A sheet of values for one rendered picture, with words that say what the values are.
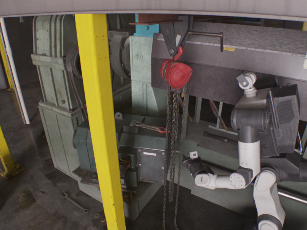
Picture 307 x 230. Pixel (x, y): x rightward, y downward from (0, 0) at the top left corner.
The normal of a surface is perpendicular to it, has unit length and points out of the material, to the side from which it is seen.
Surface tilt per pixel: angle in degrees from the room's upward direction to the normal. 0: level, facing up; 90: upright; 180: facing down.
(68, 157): 90
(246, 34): 30
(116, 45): 66
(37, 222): 0
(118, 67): 110
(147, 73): 90
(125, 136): 45
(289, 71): 78
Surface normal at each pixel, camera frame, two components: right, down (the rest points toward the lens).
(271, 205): -0.61, 0.36
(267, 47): -0.26, -0.58
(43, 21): -0.50, 0.11
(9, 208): 0.00, -0.89
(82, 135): -0.15, -0.32
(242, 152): -0.76, 0.25
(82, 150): -0.21, 0.44
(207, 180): -0.82, -0.35
